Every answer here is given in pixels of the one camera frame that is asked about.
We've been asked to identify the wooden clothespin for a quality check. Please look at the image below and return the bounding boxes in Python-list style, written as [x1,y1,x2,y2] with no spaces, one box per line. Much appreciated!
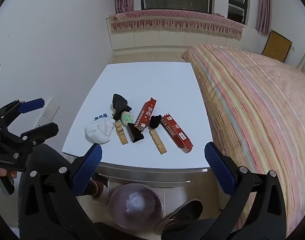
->
[114,121,129,145]

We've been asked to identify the purple trash bin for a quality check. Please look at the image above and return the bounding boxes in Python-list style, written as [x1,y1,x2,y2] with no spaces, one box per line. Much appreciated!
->
[109,183,164,229]

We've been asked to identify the white window seat cabinet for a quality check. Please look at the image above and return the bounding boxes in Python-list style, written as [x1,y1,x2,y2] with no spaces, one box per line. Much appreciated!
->
[105,16,243,55]

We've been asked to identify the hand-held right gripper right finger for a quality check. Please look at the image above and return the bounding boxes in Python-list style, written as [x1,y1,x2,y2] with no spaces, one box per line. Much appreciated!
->
[200,142,293,240]

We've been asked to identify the person's right shoe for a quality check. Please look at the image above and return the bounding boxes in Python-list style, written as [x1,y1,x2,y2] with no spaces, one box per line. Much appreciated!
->
[156,199,203,233]

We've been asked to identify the white plastic bag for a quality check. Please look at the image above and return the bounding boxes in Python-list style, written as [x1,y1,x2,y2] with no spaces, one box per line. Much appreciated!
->
[125,192,155,217]

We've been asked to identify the light green sock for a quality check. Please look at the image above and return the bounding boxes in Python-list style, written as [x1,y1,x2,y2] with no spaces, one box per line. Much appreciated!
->
[120,112,132,125]

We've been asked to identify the black binder clip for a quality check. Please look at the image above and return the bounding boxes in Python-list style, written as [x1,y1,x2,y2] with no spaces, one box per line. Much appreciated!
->
[127,122,145,144]

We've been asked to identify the red printed carton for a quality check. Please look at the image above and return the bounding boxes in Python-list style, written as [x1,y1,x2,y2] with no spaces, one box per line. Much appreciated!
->
[161,114,194,154]
[134,97,157,130]

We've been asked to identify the person's left shoe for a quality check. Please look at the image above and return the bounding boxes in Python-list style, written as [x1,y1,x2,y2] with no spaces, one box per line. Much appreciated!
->
[91,179,110,205]

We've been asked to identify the tan wooden block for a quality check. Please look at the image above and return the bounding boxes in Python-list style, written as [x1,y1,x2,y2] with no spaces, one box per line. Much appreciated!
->
[149,129,167,154]

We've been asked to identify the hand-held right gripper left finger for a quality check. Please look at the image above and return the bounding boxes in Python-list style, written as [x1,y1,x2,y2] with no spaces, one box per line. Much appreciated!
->
[17,144,105,240]

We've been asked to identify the pink fringed window cushion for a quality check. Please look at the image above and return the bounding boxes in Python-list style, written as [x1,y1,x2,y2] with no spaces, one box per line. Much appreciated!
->
[110,9,244,40]

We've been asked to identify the person's left hand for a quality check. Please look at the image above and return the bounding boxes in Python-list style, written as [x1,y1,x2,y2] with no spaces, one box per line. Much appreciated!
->
[0,166,18,182]

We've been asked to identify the person's shoe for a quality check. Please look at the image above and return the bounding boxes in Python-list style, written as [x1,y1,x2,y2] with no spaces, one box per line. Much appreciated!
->
[156,199,203,233]
[91,179,110,205]

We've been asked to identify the black patterned cloth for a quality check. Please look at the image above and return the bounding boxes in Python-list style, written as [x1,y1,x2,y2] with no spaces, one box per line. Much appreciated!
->
[111,93,132,120]

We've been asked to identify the brown wooden board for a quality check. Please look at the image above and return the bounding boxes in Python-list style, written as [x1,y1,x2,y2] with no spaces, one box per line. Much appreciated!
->
[261,29,292,63]

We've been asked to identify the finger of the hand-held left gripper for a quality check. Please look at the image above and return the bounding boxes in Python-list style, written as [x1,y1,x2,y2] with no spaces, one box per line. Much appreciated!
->
[0,98,45,130]
[7,122,59,153]

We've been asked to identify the narrow dark window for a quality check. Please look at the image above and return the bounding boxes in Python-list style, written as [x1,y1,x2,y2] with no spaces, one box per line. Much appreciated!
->
[228,0,249,25]

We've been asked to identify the small black cloth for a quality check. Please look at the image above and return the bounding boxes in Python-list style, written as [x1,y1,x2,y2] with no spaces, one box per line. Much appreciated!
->
[149,114,162,130]

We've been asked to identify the white wall power strip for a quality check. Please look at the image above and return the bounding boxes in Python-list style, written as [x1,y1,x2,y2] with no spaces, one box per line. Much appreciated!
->
[41,96,60,122]

